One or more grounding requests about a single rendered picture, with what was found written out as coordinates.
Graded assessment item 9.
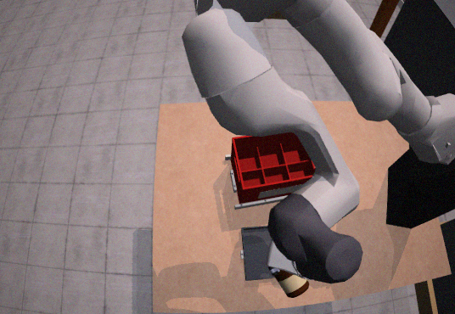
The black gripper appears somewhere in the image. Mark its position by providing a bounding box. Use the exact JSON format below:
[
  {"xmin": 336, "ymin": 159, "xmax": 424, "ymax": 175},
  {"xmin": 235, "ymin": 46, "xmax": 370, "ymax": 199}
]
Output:
[{"xmin": 268, "ymin": 267, "xmax": 280, "ymax": 276}]

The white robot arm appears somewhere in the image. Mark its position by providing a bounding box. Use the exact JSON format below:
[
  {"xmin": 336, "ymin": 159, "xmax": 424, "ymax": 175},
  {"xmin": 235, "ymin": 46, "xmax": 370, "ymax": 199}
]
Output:
[{"xmin": 182, "ymin": 0, "xmax": 455, "ymax": 283}]

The brown glass bottle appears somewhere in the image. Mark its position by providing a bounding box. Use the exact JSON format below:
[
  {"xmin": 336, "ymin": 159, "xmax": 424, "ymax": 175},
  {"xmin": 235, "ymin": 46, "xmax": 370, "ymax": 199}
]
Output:
[{"xmin": 274, "ymin": 270, "xmax": 309, "ymax": 298}]

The dark red crate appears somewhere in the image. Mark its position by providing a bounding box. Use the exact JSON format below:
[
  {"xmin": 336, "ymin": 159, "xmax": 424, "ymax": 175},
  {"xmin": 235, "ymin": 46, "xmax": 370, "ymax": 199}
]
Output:
[{"xmin": 231, "ymin": 132, "xmax": 315, "ymax": 204}]

